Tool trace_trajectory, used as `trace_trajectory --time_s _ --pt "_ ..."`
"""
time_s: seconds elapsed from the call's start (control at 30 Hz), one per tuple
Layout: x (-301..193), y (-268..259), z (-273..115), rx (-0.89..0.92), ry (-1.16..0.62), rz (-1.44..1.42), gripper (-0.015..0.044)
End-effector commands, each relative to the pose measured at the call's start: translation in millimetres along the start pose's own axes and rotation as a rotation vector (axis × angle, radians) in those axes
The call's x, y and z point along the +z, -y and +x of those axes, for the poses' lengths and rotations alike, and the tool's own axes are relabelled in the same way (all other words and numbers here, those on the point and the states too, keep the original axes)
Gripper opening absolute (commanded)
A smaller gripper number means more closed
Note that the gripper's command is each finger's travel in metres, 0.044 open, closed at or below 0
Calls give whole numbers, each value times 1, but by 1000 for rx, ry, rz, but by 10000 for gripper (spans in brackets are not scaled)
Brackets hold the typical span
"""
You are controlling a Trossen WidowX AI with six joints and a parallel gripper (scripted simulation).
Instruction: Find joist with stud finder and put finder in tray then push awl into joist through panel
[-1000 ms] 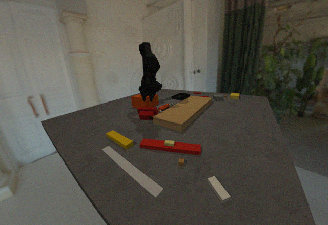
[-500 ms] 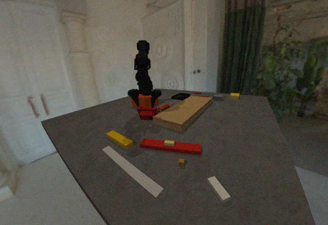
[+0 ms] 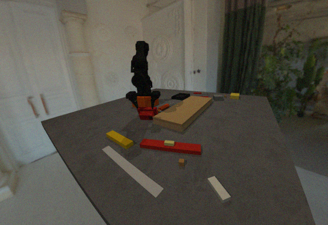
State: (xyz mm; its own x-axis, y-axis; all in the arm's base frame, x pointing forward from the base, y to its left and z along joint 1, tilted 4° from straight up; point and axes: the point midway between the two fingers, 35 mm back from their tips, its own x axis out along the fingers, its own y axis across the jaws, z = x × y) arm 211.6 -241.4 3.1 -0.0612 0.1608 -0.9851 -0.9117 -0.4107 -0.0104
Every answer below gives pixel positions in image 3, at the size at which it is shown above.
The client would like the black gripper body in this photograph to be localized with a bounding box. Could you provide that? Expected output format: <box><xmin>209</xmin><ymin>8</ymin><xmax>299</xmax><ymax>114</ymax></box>
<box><xmin>126</xmin><ymin>82</ymin><xmax>160</xmax><ymax>99</ymax></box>

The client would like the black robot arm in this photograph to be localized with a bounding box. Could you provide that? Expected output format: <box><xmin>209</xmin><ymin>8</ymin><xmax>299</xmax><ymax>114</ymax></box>
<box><xmin>131</xmin><ymin>41</ymin><xmax>152</xmax><ymax>93</ymax></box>

